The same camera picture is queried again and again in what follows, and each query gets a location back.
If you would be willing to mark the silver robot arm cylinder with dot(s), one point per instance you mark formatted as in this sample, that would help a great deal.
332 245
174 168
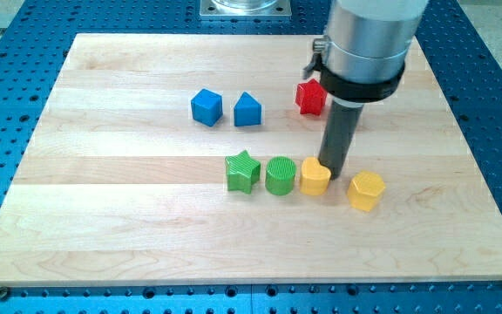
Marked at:
361 54

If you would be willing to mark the green star block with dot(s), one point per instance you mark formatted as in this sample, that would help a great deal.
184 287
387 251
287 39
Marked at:
242 172

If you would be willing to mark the green cylinder block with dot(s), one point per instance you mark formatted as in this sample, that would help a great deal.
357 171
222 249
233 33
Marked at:
280 175

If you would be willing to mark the blue triangle block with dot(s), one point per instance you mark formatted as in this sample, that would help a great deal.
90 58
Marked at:
247 111

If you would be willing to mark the blue cube block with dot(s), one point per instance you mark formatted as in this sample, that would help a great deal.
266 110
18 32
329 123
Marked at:
206 107

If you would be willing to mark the yellow heart block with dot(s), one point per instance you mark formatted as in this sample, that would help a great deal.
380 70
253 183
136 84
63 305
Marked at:
315 177

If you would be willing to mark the light wooden board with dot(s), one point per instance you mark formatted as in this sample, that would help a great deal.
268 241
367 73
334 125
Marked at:
119 185

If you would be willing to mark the red star block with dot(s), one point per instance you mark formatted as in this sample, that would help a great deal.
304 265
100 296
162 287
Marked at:
310 97

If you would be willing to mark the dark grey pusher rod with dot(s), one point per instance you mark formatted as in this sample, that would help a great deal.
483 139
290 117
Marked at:
338 134

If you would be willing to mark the yellow hexagon block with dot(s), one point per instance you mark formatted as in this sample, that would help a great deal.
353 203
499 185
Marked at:
365 190

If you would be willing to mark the blue perforated metal table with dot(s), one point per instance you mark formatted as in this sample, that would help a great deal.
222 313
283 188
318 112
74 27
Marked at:
35 43

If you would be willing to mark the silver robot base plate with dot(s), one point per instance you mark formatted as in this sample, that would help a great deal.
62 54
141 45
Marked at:
244 8

